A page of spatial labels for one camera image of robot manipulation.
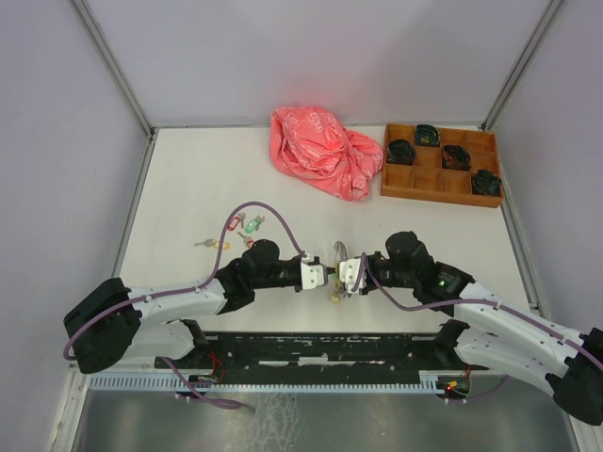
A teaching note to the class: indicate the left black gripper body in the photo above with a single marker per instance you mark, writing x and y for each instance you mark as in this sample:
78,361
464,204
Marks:
284,275

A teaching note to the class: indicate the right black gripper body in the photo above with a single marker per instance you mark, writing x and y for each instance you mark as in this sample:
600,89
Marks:
381,269

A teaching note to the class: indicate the keyring with yellow blue tags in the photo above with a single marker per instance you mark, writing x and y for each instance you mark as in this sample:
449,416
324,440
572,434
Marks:
340,259

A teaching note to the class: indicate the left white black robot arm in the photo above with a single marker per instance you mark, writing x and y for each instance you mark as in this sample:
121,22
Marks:
115,322

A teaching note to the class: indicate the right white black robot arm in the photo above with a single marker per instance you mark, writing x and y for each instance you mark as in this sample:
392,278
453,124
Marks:
486,330

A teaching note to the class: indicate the red tag key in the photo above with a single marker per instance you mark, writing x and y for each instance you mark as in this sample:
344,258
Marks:
237,222
247,240

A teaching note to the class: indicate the yellow tag key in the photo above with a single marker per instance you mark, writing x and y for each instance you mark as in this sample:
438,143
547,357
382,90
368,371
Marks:
213,243

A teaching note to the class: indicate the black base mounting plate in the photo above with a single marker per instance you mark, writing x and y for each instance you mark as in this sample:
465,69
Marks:
236,357

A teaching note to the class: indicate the wooden compartment tray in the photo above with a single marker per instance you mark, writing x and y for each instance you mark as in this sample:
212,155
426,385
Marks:
426,180

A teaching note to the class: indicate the dark roll left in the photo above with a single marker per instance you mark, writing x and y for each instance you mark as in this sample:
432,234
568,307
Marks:
400,152

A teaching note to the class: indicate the dark roll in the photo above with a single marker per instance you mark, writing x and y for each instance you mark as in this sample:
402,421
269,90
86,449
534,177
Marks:
455,157
485,183
427,135
400,152

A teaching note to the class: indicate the dark roll centre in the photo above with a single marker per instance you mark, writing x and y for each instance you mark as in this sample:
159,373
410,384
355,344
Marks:
455,157

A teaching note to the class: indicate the pink crumpled cloth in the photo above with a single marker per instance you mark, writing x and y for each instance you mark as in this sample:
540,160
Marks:
310,144

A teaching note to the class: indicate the dark roll right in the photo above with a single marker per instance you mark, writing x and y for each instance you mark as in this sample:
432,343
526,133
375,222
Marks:
485,183

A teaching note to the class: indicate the dark roll top middle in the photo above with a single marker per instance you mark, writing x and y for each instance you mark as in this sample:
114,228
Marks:
427,135

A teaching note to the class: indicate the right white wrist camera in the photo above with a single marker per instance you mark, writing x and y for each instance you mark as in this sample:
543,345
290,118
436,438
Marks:
352,275

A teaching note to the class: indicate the aluminium frame rail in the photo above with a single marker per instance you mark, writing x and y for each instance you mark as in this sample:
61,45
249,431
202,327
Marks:
128,369

